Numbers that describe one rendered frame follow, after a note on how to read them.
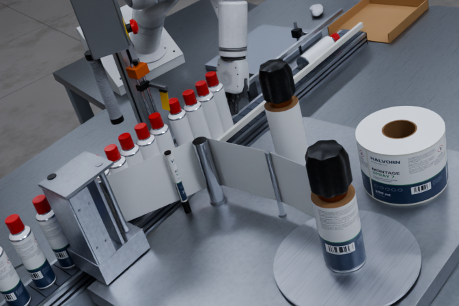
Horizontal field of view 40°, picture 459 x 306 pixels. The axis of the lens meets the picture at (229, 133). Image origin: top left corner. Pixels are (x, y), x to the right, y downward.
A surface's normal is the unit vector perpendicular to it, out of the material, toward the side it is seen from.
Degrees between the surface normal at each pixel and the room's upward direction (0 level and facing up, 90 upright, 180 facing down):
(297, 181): 90
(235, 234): 0
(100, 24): 90
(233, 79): 70
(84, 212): 90
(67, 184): 0
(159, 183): 90
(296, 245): 0
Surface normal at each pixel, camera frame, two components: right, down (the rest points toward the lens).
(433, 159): 0.53, 0.33
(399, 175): -0.29, 0.57
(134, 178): 0.33, 0.43
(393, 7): -0.23, -0.83
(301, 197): -0.72, 0.50
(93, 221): 0.73, 0.20
